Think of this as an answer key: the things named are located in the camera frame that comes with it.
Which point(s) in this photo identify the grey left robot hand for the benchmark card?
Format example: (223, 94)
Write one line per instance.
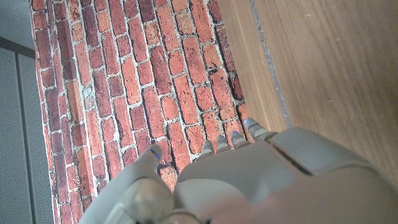
(264, 180)

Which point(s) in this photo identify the grey tape outline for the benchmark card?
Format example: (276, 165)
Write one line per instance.
(270, 65)

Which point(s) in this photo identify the red brick print backdrop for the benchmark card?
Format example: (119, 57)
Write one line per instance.
(140, 77)

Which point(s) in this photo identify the grey perforated door panel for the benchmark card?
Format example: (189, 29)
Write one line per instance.
(18, 140)

